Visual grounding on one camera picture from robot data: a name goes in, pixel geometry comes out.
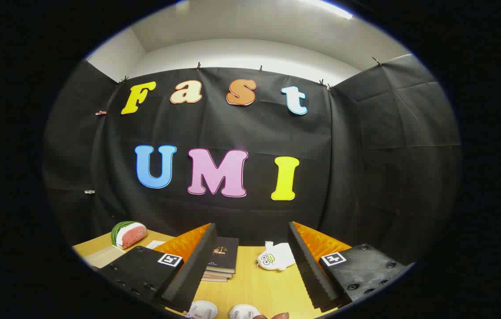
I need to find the black hardcover book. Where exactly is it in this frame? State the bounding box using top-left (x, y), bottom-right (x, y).
top-left (207, 236), bottom-right (239, 274)

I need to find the watermelon slice toy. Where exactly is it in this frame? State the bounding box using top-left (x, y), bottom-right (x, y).
top-left (110, 221), bottom-right (148, 249)

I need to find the white canvas shoe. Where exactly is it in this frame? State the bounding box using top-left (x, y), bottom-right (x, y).
top-left (184, 300), bottom-right (218, 319)
top-left (229, 304), bottom-right (261, 319)

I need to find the white plush toy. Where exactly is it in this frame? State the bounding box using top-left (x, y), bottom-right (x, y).
top-left (256, 241), bottom-right (296, 272)

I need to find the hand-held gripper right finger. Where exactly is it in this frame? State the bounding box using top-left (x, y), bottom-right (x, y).
top-left (288, 221), bottom-right (413, 311)

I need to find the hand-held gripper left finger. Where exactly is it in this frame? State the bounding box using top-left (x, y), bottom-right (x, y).
top-left (98, 223), bottom-right (218, 313)

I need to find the beige fabric storage box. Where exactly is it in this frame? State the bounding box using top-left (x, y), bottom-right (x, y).
top-left (83, 245), bottom-right (125, 269)

